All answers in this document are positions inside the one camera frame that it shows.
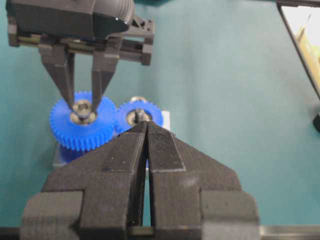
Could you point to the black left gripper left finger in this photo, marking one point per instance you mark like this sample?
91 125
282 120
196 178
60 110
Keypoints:
95 197

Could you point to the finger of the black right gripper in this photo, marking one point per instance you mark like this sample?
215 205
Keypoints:
60 65

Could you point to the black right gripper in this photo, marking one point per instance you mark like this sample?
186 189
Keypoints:
134 45

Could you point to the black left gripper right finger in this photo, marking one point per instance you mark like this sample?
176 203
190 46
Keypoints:
193 196

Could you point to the steel shaft in small gear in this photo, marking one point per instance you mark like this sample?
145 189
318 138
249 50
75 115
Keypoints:
139 115

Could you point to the small blue plastic gear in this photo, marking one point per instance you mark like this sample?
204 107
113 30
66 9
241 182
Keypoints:
125 115

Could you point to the large blue plastic gear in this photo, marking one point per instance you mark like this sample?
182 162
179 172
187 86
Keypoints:
83 137

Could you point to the grey metal base plate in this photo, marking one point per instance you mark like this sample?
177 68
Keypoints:
63 155

